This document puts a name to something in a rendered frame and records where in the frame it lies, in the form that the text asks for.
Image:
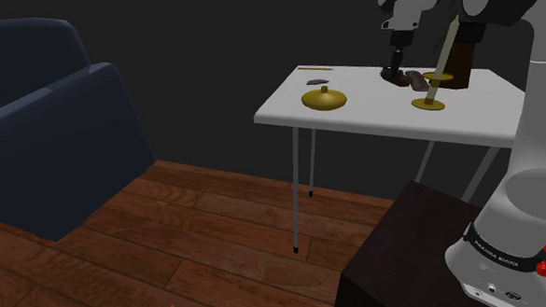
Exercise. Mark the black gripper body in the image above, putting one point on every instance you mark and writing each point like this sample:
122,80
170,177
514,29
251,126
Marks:
401,39

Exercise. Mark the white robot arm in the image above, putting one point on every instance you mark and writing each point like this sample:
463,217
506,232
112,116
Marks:
524,171

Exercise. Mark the dark brown rounded object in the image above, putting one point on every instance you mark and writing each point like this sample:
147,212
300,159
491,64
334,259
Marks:
395,77

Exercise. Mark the grey-brown remote control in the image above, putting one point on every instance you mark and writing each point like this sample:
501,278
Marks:
418,80

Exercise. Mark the dark brown vase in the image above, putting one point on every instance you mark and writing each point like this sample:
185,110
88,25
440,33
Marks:
461,66

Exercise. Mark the gold candlestick with pale candle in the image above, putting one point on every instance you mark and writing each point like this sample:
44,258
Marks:
428,104

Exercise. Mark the white table with metal legs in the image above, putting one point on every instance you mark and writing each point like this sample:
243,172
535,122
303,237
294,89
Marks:
376,108

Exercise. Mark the yellow pencil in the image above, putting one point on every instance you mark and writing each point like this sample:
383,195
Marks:
315,68

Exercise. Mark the small grey-brown flat piece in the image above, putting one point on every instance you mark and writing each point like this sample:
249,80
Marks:
317,82

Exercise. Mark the gold domed lid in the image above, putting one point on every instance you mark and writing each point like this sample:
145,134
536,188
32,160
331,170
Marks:
323,100

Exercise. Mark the dark robot stand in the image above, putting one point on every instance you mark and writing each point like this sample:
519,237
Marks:
408,257

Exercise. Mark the dark blue sofa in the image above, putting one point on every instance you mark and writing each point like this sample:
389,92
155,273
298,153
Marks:
63,146

